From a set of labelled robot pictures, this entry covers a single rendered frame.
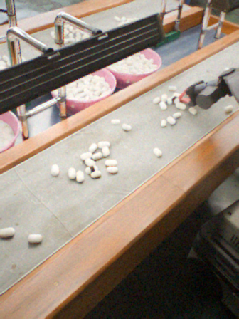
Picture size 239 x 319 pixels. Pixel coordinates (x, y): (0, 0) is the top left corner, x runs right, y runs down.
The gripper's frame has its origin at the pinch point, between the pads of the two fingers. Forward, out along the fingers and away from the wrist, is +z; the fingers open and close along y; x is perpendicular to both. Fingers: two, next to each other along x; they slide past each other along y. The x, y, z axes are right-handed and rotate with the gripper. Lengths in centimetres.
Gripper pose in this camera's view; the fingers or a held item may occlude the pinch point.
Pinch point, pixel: (180, 98)
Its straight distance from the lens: 133.7
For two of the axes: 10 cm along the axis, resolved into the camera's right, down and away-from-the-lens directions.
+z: -5.9, 0.8, 8.0
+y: -6.8, 4.8, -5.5
